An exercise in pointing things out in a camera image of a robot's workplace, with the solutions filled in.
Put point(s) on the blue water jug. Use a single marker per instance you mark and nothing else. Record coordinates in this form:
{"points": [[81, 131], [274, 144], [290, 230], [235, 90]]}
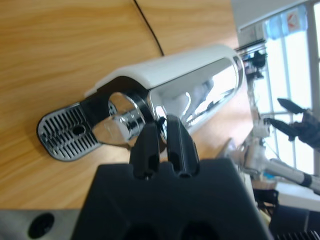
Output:
{"points": [[285, 22]]}

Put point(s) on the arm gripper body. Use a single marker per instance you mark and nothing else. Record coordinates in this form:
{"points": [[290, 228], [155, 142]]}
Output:
{"points": [[311, 127]]}

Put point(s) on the white capsule coffee machine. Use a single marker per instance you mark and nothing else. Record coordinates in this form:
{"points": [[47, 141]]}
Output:
{"points": [[175, 62]]}

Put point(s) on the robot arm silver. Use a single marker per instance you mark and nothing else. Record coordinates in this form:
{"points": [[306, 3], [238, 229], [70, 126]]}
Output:
{"points": [[290, 172]]}

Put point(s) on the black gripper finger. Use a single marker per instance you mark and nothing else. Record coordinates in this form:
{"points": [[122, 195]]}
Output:
{"points": [[182, 150], [285, 127], [147, 150], [292, 106]]}

